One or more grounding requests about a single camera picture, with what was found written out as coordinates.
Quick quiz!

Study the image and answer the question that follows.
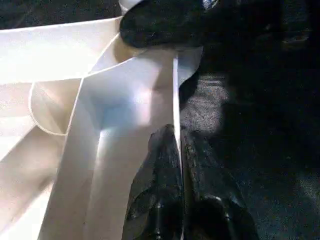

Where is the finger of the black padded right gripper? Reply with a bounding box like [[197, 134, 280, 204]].
[[119, 0, 227, 50]]

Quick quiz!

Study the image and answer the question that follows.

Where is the black table mat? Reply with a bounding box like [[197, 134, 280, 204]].
[[0, 0, 320, 240]]

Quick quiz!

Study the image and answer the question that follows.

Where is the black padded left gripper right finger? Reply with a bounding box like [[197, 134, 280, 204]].
[[181, 129, 260, 240]]

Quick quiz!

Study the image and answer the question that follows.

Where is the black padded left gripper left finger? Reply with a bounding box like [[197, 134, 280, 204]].
[[121, 123, 183, 240]]

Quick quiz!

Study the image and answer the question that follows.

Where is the white plastic table top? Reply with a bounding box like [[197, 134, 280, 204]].
[[0, 17, 204, 240]]

